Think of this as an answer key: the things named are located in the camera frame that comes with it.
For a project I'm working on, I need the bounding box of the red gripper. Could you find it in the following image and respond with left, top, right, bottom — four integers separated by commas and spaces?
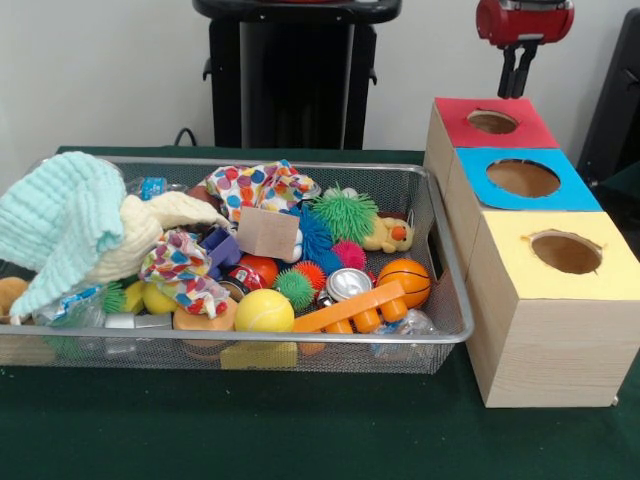
474, 0, 576, 100

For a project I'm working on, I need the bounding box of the mint green cloth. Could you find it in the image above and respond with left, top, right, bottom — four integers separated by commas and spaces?
0, 151, 129, 319

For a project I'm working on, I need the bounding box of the silver mesh bin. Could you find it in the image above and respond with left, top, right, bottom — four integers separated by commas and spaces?
0, 154, 475, 375

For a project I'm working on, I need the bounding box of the wooden three-hole box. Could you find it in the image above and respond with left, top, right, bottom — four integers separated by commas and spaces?
423, 97, 640, 410

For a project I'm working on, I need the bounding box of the black upright panel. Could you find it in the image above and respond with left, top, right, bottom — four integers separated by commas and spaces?
577, 7, 640, 186

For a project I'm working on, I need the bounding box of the dark green side tablecloth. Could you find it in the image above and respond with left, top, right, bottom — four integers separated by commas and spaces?
597, 162, 640, 206

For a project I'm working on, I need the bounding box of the yellow duck plush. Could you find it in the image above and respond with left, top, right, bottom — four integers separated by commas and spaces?
362, 215, 416, 254

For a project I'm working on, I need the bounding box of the green spiky ball toy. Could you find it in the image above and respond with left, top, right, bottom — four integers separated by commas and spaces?
309, 185, 380, 240

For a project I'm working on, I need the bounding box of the orange toy basketball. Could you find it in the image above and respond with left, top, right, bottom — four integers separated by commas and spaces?
377, 258, 432, 309

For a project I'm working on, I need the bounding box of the pink spiky ball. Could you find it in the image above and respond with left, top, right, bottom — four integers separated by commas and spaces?
332, 240, 368, 271

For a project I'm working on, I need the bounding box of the orange toy block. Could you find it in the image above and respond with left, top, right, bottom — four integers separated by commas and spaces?
292, 279, 407, 335

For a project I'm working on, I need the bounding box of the polka dot cloth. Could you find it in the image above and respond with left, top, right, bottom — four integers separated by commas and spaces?
204, 159, 319, 221

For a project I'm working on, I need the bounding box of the beige cardboard block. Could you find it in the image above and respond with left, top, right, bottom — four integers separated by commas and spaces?
237, 205, 301, 262

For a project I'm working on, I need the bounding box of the yellow ball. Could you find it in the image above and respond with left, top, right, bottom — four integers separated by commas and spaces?
233, 288, 296, 334

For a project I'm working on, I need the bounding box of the cream white cloth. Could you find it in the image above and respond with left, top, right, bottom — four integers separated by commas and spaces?
87, 192, 234, 286

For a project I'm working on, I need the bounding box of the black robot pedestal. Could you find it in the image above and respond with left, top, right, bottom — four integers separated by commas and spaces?
192, 0, 404, 150

